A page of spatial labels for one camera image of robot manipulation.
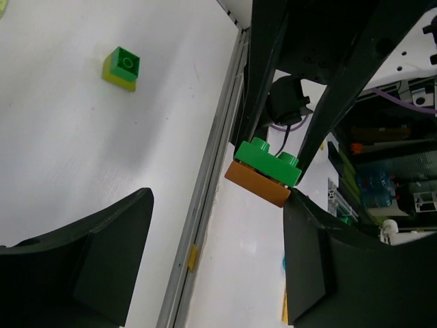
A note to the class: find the lime green lego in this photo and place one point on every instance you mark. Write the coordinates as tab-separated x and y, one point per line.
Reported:
121	68

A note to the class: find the aluminium rail front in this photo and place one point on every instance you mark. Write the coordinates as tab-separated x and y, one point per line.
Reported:
180	286

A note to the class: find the brown lego plate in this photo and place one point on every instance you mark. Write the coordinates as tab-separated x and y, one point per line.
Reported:
259	185

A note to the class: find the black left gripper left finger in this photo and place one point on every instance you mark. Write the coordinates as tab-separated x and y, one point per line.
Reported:
80	275

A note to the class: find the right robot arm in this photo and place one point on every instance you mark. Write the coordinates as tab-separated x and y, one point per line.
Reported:
412	57

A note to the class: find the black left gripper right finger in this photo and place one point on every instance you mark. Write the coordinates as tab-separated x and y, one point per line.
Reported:
337	276

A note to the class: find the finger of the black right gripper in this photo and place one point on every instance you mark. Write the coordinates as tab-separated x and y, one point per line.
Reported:
385	28
269	21

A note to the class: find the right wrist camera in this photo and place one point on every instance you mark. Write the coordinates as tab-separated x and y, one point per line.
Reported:
286	104

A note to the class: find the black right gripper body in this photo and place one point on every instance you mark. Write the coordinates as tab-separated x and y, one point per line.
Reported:
319	37

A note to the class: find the green long lego brick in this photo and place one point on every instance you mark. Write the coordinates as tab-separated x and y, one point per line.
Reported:
282	168

